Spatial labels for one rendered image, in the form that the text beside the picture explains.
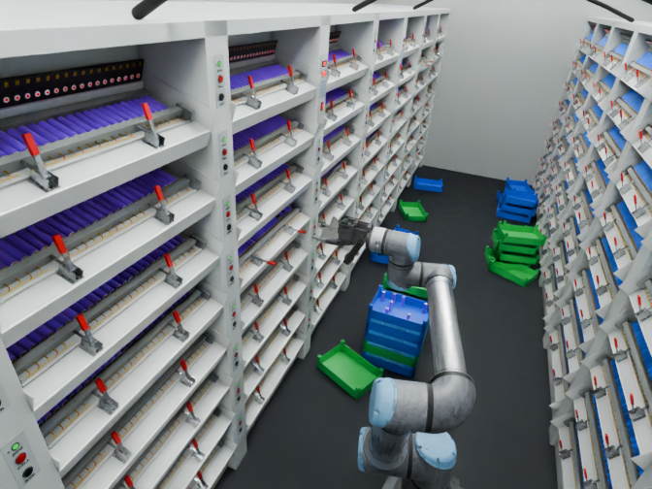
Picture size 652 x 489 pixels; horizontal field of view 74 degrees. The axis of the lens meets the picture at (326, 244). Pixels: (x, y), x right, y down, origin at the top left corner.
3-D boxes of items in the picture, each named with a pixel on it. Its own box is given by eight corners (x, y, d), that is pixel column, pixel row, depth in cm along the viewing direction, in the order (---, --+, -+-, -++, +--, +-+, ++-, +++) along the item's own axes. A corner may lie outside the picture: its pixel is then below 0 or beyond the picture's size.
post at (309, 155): (309, 348, 247) (330, 15, 161) (303, 359, 239) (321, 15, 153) (278, 338, 253) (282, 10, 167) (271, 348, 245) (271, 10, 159)
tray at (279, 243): (307, 225, 197) (314, 209, 191) (236, 298, 148) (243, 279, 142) (270, 203, 199) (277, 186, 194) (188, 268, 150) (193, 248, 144)
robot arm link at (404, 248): (414, 269, 146) (418, 244, 141) (379, 260, 150) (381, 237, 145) (420, 253, 154) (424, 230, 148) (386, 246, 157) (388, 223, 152)
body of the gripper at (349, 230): (343, 214, 157) (375, 221, 153) (342, 236, 161) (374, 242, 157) (336, 223, 150) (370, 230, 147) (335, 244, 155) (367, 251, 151)
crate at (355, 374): (381, 379, 230) (383, 369, 226) (356, 400, 217) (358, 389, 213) (342, 349, 248) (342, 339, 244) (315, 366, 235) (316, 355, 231)
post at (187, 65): (246, 451, 190) (227, 19, 104) (236, 470, 182) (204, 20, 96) (209, 435, 196) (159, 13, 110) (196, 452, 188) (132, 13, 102)
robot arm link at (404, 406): (404, 481, 158) (436, 435, 97) (356, 473, 160) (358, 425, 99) (405, 437, 167) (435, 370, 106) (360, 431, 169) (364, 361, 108)
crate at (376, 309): (431, 310, 232) (434, 299, 228) (424, 334, 216) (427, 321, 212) (377, 295, 241) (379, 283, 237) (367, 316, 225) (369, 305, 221)
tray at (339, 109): (361, 111, 235) (373, 87, 227) (319, 139, 186) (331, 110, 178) (330, 93, 237) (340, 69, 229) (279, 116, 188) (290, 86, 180)
